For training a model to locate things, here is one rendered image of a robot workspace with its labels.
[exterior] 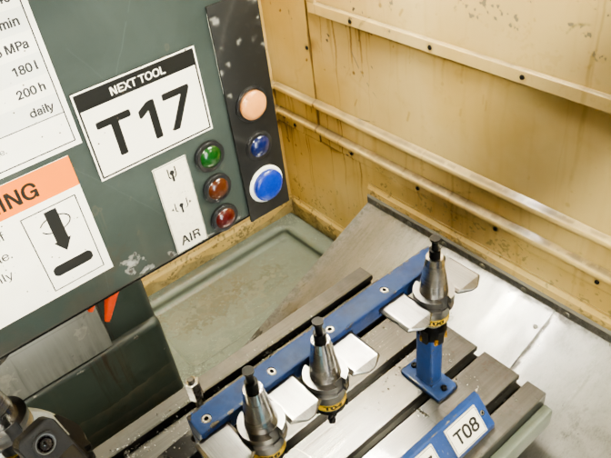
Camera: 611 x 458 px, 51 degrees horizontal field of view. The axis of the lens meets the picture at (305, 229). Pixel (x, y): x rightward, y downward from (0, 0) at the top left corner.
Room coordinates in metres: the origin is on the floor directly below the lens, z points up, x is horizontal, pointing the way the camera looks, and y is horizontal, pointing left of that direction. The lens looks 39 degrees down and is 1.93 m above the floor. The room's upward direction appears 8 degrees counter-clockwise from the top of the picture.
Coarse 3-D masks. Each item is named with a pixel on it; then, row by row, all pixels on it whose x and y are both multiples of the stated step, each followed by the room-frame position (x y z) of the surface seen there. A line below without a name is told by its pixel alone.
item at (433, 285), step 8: (424, 264) 0.68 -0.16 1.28; (432, 264) 0.67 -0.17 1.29; (440, 264) 0.67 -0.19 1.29; (424, 272) 0.68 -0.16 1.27; (432, 272) 0.67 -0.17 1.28; (440, 272) 0.67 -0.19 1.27; (424, 280) 0.67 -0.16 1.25; (432, 280) 0.66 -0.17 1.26; (440, 280) 0.66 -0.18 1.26; (424, 288) 0.67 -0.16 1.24; (432, 288) 0.66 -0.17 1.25; (440, 288) 0.66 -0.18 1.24; (424, 296) 0.67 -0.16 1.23; (432, 296) 0.66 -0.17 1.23; (440, 296) 0.66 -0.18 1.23
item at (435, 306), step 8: (448, 280) 0.70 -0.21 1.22; (416, 288) 0.69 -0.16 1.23; (448, 288) 0.68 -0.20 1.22; (416, 296) 0.67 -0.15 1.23; (448, 296) 0.66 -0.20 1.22; (424, 304) 0.66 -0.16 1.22; (432, 304) 0.65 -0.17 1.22; (440, 304) 0.65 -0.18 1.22; (448, 304) 0.66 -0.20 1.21; (440, 312) 0.65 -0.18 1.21
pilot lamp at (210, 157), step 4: (208, 148) 0.45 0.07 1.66; (212, 148) 0.45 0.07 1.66; (216, 148) 0.45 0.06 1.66; (204, 152) 0.44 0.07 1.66; (208, 152) 0.45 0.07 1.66; (212, 152) 0.45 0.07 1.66; (216, 152) 0.45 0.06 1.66; (220, 152) 0.45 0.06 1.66; (204, 156) 0.44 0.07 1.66; (208, 156) 0.44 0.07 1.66; (212, 156) 0.45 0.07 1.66; (216, 156) 0.45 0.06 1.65; (220, 156) 0.45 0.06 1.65; (204, 160) 0.44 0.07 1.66; (208, 160) 0.44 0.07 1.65; (212, 160) 0.44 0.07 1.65; (216, 160) 0.45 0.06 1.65; (204, 164) 0.44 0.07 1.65; (208, 164) 0.44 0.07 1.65; (212, 164) 0.44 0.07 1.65
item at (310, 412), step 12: (276, 384) 0.55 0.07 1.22; (288, 384) 0.55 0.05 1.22; (300, 384) 0.55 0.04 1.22; (276, 396) 0.53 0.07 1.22; (288, 396) 0.53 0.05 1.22; (300, 396) 0.53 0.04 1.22; (312, 396) 0.53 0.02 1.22; (288, 408) 0.51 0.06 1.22; (300, 408) 0.51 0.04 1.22; (312, 408) 0.51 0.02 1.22; (288, 420) 0.50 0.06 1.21; (300, 420) 0.49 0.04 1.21
